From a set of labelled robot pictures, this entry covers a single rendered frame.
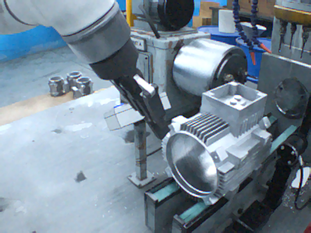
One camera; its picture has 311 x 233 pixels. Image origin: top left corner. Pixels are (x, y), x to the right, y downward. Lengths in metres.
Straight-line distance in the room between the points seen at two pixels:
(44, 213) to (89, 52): 0.55
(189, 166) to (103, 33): 0.42
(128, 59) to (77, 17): 0.10
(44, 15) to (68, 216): 0.57
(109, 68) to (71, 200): 0.52
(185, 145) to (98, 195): 0.32
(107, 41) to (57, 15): 0.07
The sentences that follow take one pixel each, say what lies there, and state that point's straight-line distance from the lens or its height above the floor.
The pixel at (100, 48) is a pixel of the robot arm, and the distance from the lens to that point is 0.34.
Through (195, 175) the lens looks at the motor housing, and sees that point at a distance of 0.64.
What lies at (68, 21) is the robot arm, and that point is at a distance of 0.32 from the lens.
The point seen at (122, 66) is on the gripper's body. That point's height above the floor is 1.26.
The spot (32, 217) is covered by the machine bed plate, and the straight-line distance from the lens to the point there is 0.79.
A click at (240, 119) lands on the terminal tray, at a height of 1.12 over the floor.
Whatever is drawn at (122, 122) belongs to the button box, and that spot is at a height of 1.05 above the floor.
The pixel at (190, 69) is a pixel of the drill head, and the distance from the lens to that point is 0.93.
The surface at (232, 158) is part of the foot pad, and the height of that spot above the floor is 1.06.
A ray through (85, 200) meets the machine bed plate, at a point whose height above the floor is 0.80.
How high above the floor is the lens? 1.37
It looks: 30 degrees down
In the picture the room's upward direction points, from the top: straight up
